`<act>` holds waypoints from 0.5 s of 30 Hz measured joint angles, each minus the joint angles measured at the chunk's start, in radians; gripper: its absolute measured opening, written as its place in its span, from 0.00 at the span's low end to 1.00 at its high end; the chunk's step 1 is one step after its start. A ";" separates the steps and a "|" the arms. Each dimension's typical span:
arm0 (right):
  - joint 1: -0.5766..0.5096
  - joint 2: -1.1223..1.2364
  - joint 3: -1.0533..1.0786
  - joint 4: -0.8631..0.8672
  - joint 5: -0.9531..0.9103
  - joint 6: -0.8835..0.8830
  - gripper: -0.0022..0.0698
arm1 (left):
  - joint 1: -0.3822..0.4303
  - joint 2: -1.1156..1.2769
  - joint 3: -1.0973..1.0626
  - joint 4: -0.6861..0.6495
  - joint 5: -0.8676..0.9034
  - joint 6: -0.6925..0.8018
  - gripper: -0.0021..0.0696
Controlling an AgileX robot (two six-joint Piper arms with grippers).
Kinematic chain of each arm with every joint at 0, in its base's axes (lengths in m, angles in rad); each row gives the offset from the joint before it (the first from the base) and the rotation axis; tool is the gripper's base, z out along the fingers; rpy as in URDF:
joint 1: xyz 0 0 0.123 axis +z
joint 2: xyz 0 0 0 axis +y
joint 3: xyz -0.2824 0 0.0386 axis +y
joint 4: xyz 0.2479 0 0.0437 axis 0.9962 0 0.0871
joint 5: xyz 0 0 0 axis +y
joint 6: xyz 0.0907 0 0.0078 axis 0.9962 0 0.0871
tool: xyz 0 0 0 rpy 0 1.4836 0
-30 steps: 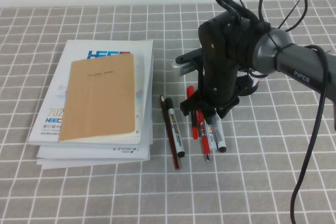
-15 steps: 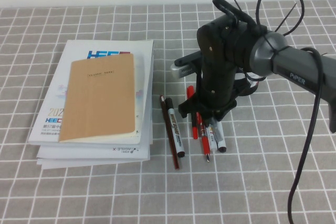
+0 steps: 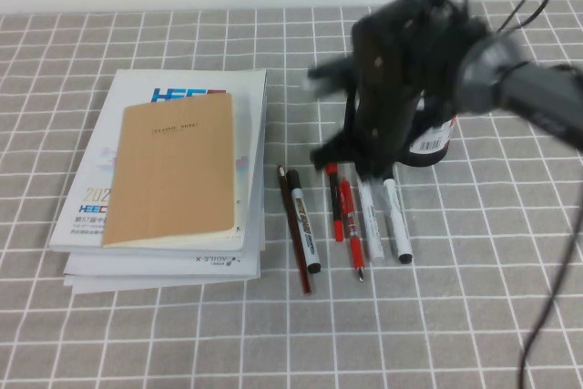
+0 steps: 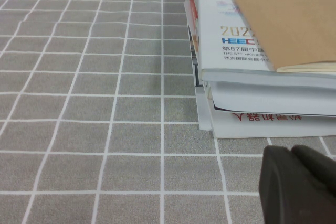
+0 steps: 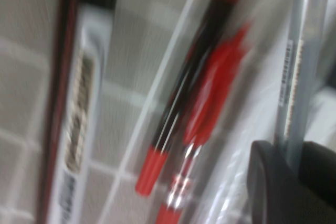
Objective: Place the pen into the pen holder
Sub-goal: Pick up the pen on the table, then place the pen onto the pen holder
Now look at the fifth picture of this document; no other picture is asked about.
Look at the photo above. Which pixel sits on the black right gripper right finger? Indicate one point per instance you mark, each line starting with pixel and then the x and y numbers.
pixel 319 182

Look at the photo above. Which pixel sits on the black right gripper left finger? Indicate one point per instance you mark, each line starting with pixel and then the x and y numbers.
pixel 270 182

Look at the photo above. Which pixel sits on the gray pen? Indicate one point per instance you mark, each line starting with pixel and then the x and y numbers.
pixel 302 77

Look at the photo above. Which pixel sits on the red gel pen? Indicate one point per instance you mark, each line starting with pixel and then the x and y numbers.
pixel 210 90

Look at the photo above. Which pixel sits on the red and black double-ended marker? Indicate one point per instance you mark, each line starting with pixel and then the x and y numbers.
pixel 199 77

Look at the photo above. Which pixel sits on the whiteboard marker with printed label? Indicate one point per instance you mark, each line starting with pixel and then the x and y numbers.
pixel 81 103

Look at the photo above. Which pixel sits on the dark brown pencil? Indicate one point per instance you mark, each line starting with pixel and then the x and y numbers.
pixel 59 77

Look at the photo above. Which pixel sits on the gray grid tablecloth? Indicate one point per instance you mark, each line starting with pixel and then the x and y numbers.
pixel 21 77

